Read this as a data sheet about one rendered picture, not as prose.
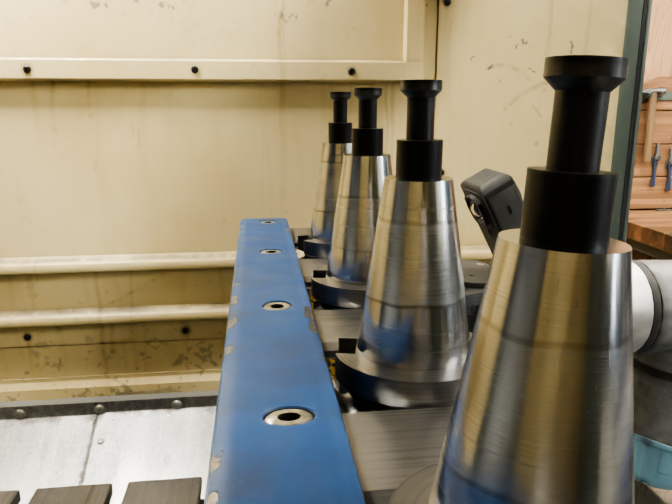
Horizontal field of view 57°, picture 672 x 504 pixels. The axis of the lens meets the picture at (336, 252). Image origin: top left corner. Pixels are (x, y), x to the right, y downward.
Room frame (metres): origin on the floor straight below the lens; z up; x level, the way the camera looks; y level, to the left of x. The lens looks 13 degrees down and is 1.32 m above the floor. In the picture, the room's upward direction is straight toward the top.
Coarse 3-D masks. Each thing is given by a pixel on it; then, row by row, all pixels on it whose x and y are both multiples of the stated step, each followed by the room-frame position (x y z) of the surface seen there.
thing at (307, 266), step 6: (318, 258) 0.41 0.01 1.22; (324, 258) 0.41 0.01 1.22; (300, 264) 0.40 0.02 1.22; (306, 264) 0.40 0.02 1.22; (312, 264) 0.40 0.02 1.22; (318, 264) 0.40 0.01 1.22; (324, 264) 0.40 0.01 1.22; (306, 270) 0.38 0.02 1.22; (312, 270) 0.38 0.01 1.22; (306, 276) 0.37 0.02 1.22; (312, 276) 0.37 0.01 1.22; (306, 282) 0.36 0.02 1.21
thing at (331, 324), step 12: (324, 312) 0.30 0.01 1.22; (336, 312) 0.30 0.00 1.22; (348, 312) 0.30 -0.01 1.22; (360, 312) 0.30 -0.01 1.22; (324, 324) 0.28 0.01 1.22; (336, 324) 0.28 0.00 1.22; (348, 324) 0.28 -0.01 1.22; (324, 336) 0.27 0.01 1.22; (336, 336) 0.27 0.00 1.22; (324, 348) 0.26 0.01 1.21; (336, 348) 0.26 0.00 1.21
